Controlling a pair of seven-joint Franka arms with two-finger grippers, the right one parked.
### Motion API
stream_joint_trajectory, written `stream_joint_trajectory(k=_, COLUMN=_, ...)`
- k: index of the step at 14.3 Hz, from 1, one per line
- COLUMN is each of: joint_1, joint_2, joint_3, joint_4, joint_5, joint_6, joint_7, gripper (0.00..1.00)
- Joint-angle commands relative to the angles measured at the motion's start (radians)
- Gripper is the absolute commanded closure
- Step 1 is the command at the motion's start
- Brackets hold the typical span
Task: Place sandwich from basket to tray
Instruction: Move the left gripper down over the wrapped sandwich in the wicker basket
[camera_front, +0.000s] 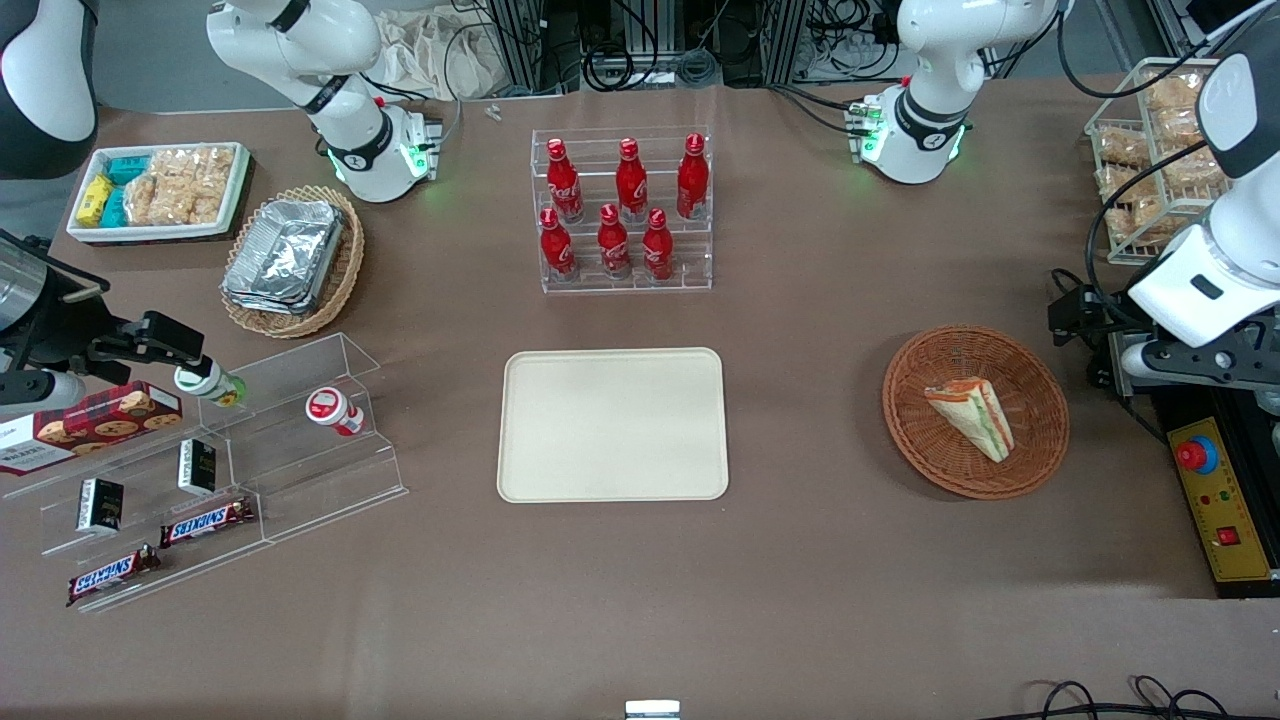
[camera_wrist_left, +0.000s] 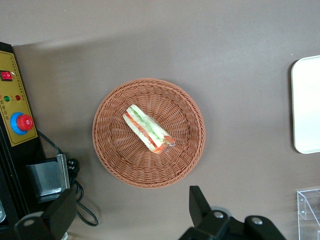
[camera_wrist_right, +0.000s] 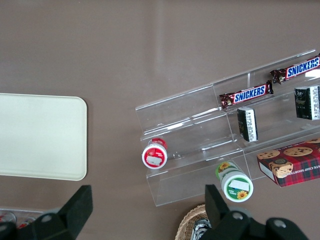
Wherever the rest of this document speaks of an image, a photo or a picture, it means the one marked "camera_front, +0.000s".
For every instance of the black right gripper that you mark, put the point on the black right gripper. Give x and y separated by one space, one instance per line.
62 325

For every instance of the triangular sandwich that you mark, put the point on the triangular sandwich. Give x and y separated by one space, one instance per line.
975 415

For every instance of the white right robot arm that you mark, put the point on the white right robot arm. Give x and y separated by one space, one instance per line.
350 130

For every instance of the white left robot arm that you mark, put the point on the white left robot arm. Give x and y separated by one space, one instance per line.
930 100

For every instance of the round brown wicker basket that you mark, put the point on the round brown wicker basket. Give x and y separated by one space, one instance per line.
1030 420

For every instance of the oval tan wicker basket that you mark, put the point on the oval tan wicker basket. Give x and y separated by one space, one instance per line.
350 255

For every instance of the beige plastic tray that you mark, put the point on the beige plastic tray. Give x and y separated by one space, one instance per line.
610 425

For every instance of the green lid yogurt bottle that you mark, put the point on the green lid yogurt bottle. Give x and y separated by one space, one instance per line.
208 384

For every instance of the red tartan cookie box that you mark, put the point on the red tartan cookie box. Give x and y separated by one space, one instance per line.
90 425

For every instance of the clear bag fried snack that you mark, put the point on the clear bag fried snack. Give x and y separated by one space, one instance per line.
1180 128
1190 170
1175 92
1140 220
1125 184
1123 147

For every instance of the black appliance housing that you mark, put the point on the black appliance housing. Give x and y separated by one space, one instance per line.
1190 403

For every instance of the white rectangular snack container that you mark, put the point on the white rectangular snack container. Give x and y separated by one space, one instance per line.
160 233

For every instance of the aluminium foil container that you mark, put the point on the aluminium foil container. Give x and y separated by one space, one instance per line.
285 250
262 305

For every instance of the small black chocolate box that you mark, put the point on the small black chocolate box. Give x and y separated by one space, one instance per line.
100 505
198 467

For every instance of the teal snack pack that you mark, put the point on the teal snack pack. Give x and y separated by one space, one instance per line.
127 168
114 208

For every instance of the clear rice cracker bag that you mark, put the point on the clear rice cracker bag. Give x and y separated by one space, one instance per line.
210 198
155 200
195 162

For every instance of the yellow snack pack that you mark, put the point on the yellow snack pack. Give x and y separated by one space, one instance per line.
94 200

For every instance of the red emergency stop button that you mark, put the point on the red emergency stop button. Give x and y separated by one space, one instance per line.
1192 455

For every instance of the Snickers chocolate bar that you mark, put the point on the Snickers chocolate bar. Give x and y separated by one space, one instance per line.
112 575
208 521

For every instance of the red lid yogurt bottle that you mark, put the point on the red lid yogurt bottle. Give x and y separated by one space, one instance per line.
332 410

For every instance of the clear acrylic stepped shelf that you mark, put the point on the clear acrylic stepped shelf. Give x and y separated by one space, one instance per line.
300 470

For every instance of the yellow control panel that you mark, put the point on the yellow control panel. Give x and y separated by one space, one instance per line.
1235 500

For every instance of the clear acrylic bottle rack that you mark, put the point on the clear acrylic bottle rack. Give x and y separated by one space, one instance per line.
700 250

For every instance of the red cola bottle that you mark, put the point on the red cola bottle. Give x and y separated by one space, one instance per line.
631 185
657 250
692 180
565 185
557 250
614 248

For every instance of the white crumpled cloth bag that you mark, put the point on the white crumpled cloth bag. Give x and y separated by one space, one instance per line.
430 55

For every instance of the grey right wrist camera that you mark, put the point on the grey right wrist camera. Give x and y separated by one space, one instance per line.
45 390

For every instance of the aluminium profile post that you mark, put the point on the aluminium profile post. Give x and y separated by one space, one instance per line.
795 40
520 50

